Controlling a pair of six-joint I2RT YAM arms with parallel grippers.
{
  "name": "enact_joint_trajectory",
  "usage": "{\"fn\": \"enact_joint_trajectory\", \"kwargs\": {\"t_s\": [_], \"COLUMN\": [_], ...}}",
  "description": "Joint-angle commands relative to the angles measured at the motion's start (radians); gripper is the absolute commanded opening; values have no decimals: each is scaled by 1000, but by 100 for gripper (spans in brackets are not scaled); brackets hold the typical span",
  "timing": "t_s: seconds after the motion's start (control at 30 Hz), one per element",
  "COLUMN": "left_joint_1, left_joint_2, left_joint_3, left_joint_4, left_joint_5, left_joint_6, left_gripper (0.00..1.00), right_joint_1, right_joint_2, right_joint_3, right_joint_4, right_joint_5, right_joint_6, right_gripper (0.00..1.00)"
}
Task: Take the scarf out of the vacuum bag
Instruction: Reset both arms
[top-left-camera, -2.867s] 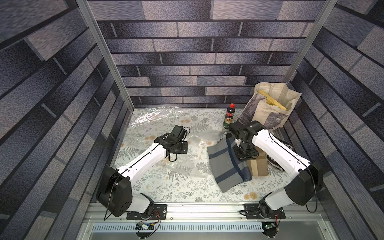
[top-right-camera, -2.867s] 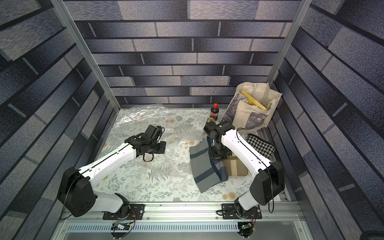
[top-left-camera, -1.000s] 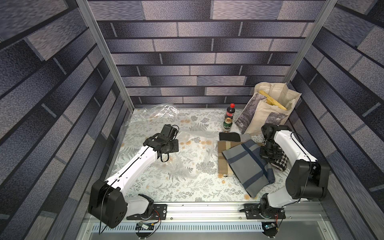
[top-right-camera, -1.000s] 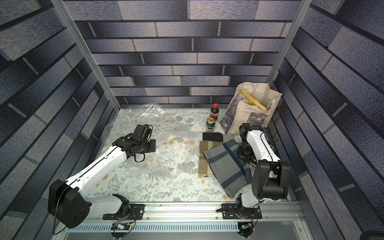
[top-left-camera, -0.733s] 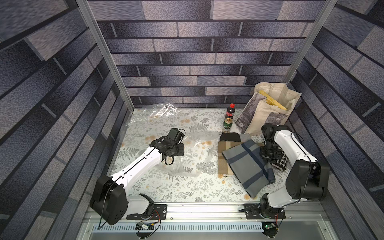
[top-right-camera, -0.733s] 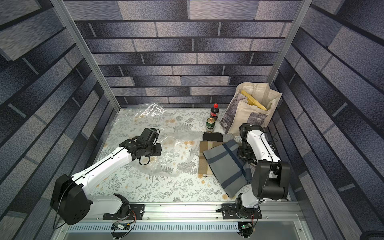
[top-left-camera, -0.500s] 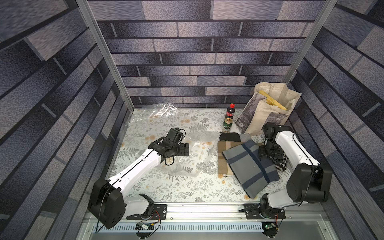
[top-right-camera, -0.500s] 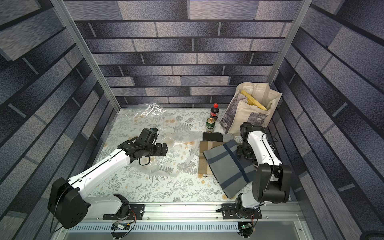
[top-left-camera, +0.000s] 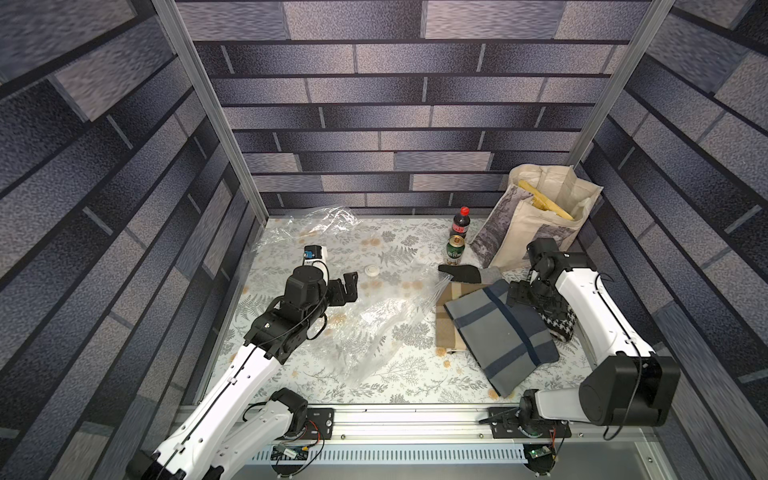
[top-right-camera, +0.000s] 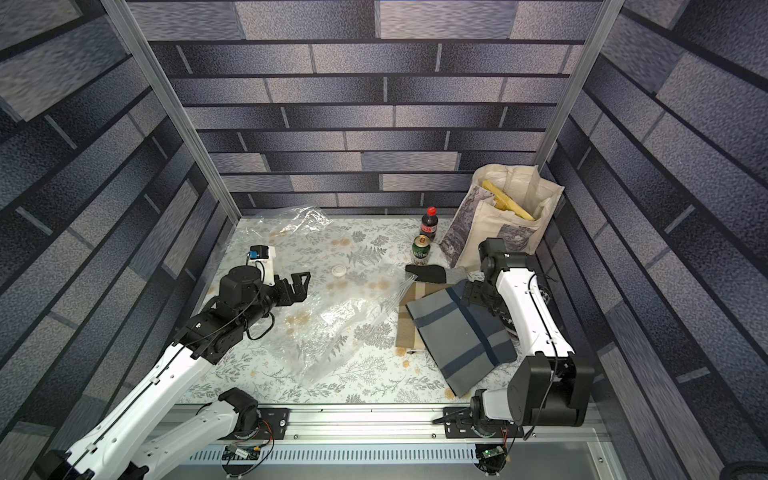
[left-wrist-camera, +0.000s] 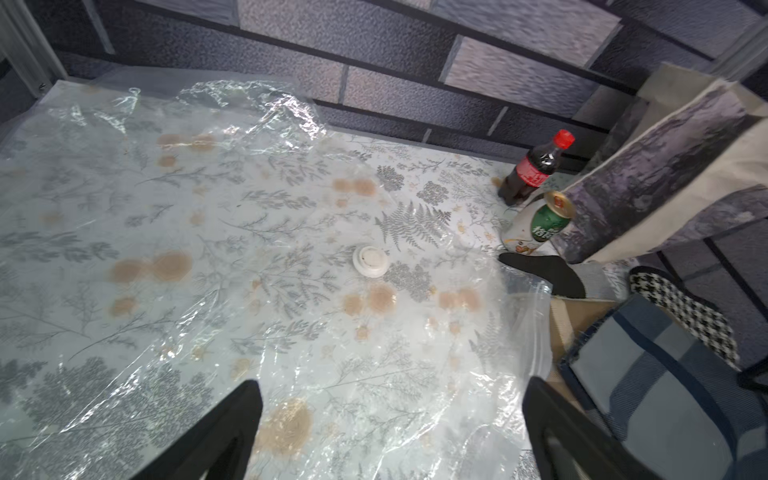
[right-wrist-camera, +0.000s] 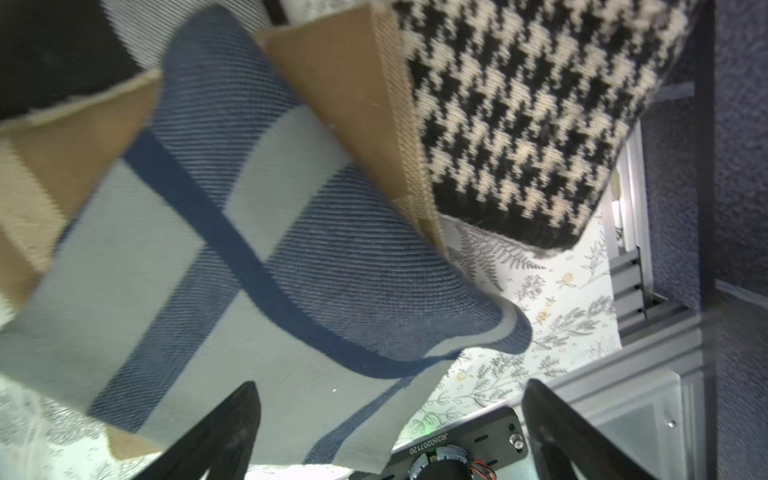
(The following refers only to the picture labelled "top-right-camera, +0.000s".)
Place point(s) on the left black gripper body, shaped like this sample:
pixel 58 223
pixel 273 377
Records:
pixel 281 294

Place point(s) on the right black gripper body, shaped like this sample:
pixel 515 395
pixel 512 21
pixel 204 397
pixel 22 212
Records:
pixel 455 275

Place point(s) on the grey navy striped scarf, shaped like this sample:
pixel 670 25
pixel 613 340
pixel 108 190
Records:
pixel 443 332

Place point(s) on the grey black striped scarf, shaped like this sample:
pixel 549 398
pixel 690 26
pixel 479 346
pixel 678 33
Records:
pixel 436 274

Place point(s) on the clear plastic vacuum bag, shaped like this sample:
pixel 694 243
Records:
pixel 302 220

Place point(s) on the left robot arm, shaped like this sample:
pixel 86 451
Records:
pixel 119 446

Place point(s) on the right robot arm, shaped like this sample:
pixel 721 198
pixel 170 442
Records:
pixel 552 384

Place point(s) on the beige canvas tote bag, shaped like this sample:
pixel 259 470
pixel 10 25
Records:
pixel 478 219

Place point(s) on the green drink can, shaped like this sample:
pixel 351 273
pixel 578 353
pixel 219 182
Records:
pixel 421 247

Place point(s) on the dark soy sauce bottle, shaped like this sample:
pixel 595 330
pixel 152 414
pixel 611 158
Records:
pixel 429 222

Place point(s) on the yellow object in tote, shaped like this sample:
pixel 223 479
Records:
pixel 504 202

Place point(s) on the left circuit board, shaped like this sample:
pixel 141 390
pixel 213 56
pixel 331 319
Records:
pixel 232 453

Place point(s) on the circuit board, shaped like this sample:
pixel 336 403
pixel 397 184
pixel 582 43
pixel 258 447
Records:
pixel 232 453
pixel 491 459

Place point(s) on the right circuit board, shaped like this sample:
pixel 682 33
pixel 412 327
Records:
pixel 491 459

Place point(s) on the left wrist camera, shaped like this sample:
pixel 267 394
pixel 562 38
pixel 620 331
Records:
pixel 261 257

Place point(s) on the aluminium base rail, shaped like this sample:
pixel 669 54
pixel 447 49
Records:
pixel 362 434

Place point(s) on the aluminium frame post left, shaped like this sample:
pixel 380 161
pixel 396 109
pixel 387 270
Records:
pixel 128 29

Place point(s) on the aluminium frame post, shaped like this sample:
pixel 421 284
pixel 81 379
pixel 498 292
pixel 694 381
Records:
pixel 605 19
pixel 128 29

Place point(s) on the aluminium frame post right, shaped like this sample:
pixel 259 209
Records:
pixel 605 19

